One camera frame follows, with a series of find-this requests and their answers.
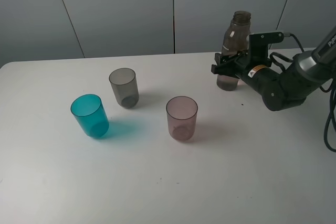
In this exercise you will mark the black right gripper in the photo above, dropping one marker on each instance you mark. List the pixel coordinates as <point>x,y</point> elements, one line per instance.
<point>254,71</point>

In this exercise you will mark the smoky brown water bottle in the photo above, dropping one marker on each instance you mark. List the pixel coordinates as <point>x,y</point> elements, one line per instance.
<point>235,39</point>

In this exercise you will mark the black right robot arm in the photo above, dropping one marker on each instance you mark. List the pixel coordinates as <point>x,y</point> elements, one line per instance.
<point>307,71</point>

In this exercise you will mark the pink translucent cup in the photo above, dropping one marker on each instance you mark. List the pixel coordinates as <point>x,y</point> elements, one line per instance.
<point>181,117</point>

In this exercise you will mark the grey translucent cup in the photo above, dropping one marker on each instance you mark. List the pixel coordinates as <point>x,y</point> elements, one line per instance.
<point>124,86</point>

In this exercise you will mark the teal translucent cup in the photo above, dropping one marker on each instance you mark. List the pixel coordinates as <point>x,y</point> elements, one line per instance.
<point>89,112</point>

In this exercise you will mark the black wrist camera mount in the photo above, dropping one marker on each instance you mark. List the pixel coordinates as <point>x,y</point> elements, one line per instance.
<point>258,47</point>

